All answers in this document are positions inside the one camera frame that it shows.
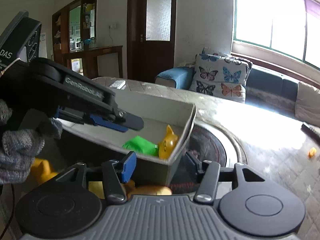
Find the orange rubber duck toy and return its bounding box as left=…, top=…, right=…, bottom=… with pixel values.
left=30, top=158, right=172, bottom=199

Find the grey knitted gloved hand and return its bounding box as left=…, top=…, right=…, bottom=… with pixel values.
left=1, top=109, right=63, bottom=185

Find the green plastic packet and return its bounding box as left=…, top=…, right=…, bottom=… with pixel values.
left=122, top=136, right=158, bottom=157

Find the grey cardboard storage box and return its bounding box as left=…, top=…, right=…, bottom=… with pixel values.
left=56, top=90, right=196, bottom=186

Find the wooden console table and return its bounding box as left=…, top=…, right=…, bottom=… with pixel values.
left=62, top=45, right=124, bottom=79

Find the wooden shelf cabinet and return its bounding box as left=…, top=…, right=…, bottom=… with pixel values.
left=52, top=0, right=97, bottom=74

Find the butterfly print cushion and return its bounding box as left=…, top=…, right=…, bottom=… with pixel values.
left=189, top=50, right=252, bottom=103

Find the blue sofa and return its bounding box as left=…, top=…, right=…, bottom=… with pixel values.
left=154, top=65, right=320, bottom=127

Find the small orange toy piece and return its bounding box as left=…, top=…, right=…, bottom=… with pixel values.
left=308, top=147, right=317, bottom=159

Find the dark wooden door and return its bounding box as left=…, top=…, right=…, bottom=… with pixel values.
left=127, top=0, right=177, bottom=83

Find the window with green frame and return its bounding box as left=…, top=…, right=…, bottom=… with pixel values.
left=234, top=0, right=319, bottom=68

